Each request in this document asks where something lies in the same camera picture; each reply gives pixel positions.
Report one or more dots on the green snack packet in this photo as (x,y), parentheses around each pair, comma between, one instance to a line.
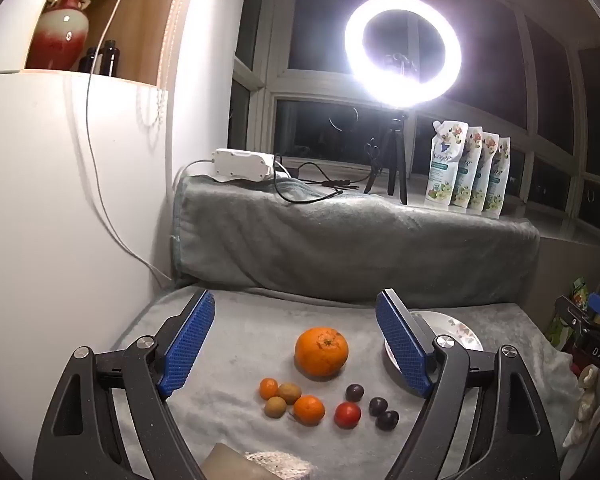
(577,290)

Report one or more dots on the white floral refill pouch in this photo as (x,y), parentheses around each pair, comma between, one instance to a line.
(472,175)
(445,170)
(502,185)
(489,180)

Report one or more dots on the large bumpy orange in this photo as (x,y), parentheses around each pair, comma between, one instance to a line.
(321,352)

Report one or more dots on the white power strip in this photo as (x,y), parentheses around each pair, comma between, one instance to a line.
(240,162)

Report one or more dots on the beige block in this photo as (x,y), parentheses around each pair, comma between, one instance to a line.
(222,462)

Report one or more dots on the black bottle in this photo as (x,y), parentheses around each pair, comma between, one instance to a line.
(107,57)
(87,62)

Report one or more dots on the black tripod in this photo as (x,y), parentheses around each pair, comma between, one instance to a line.
(397,160)

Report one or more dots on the white framed window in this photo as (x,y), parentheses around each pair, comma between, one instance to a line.
(305,86)

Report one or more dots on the person's right hand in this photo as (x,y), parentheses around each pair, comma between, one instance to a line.
(585,400)

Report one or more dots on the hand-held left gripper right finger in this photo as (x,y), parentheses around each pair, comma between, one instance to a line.
(402,345)

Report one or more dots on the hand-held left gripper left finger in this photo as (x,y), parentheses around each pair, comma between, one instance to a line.
(190,345)

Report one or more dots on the medium mandarin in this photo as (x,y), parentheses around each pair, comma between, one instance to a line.
(309,410)

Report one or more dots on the white fuzzy cloth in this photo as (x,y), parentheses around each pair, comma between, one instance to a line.
(280,465)

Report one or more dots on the small mandarin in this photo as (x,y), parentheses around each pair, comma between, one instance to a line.
(268,388)

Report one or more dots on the dark purple plum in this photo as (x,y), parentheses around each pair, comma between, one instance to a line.
(354,392)
(387,420)
(378,405)

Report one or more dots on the red tomato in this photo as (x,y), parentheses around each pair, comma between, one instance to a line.
(347,415)

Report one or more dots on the floral white plate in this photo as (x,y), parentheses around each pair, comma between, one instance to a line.
(450,327)

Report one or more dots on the red and white vase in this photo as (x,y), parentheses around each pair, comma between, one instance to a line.
(62,35)

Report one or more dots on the small brown kiwi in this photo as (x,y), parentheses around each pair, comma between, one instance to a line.
(290,393)
(275,407)

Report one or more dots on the grey fleece bolster cushion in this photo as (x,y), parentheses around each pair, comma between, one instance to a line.
(330,245)

